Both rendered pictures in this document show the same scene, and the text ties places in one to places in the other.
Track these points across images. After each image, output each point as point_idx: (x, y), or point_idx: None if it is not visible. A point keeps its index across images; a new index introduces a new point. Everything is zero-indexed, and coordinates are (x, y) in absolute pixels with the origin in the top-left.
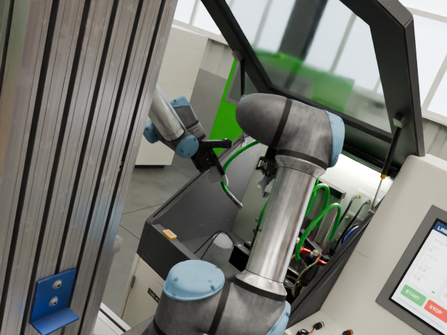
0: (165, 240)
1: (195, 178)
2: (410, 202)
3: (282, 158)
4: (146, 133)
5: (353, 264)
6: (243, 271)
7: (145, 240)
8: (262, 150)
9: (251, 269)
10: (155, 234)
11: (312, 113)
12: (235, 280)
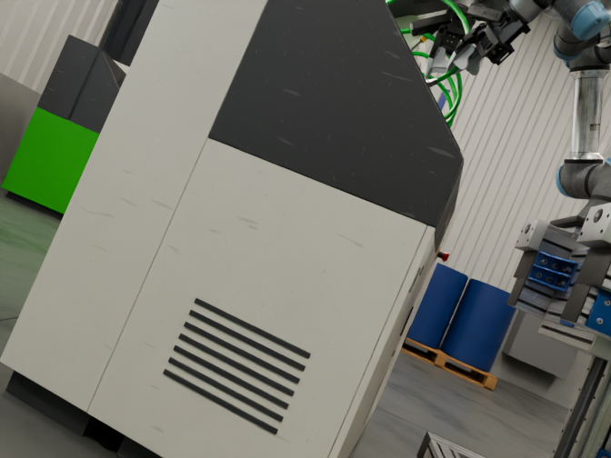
0: (460, 177)
1: (415, 61)
2: (418, 62)
3: (607, 73)
4: (600, 27)
5: None
6: (596, 154)
7: (450, 195)
8: None
9: (598, 150)
10: (459, 176)
11: None
12: (600, 161)
